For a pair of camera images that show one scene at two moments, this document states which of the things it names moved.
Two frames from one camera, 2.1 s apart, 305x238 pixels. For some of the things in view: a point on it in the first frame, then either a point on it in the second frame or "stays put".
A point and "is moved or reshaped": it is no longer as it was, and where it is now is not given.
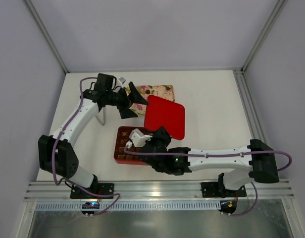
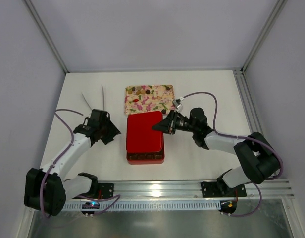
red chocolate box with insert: [122, 138] is moved or reshaped
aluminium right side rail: [250, 105] stays put
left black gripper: [126, 103] -> [106, 131]
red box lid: [160, 112] -> [140, 136]
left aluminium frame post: [42, 29] stays put
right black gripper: [159, 138] -> [172, 124]
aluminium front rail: [60, 191] stays put
